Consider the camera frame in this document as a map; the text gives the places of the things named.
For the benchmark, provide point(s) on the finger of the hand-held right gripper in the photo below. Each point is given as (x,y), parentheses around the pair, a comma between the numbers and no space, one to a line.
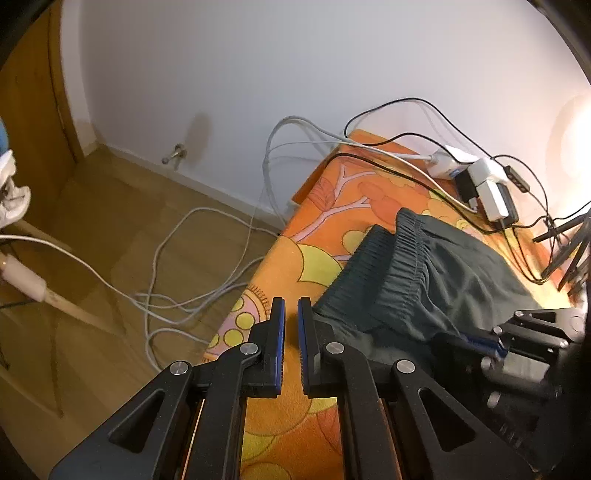
(535,325)
(461,364)

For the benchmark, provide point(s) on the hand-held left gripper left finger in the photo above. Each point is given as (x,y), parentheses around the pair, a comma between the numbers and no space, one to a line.
(277,344)

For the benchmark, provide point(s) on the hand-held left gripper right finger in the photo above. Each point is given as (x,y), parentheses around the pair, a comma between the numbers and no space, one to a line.
(302,350)

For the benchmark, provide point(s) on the dark green pants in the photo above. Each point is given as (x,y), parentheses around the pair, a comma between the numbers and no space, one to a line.
(438,277)

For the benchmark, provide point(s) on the black tripod legs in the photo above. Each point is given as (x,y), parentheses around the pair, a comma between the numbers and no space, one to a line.
(565,258)

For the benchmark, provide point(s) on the orange floral blanket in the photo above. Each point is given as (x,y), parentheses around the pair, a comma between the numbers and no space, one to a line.
(323,221)

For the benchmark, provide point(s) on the white charger block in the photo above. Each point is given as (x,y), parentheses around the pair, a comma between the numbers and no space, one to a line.
(489,171)
(495,201)

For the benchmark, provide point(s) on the black usb hub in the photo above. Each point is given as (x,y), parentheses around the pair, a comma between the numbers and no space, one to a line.
(515,177)

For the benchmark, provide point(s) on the black power adapter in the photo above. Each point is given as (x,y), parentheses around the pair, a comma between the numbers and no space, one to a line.
(467,189)

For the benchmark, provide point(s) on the white power adapter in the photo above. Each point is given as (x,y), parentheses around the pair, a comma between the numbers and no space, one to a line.
(450,161)

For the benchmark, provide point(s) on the metal door stop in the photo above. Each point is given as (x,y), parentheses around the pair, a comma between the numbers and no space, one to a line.
(174,154)

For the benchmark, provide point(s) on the white plug adapter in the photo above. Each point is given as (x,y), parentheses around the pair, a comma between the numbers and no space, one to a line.
(25,279)

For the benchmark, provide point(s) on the white cloth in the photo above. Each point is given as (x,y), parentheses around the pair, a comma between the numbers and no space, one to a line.
(16,194)

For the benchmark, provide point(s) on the wooden door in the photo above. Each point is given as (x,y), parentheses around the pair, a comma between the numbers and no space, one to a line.
(37,115)

